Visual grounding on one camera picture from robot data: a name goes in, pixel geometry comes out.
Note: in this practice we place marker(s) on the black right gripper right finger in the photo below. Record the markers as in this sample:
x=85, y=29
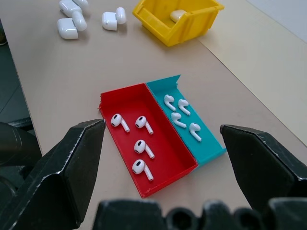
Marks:
x=263, y=167

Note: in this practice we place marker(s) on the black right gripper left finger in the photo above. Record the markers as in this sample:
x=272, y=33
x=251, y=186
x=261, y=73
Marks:
x=52, y=191

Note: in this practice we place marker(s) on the white earbud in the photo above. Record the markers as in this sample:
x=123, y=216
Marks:
x=139, y=146
x=138, y=166
x=116, y=119
x=141, y=121
x=193, y=128
x=182, y=103
x=168, y=98
x=176, y=117

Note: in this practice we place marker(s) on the white charging case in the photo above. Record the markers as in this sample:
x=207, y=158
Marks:
x=177, y=15
x=109, y=21
x=67, y=6
x=67, y=30

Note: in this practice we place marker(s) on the yellow plastic bin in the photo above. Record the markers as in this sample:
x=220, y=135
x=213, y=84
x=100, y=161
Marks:
x=182, y=31

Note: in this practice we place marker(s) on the white closed charging case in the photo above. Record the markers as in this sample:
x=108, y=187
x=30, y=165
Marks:
x=177, y=15

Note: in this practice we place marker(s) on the teal box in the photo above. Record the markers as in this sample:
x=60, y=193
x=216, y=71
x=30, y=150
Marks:
x=208, y=146

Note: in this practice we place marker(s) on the red tray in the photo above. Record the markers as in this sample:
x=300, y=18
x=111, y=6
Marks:
x=168, y=148

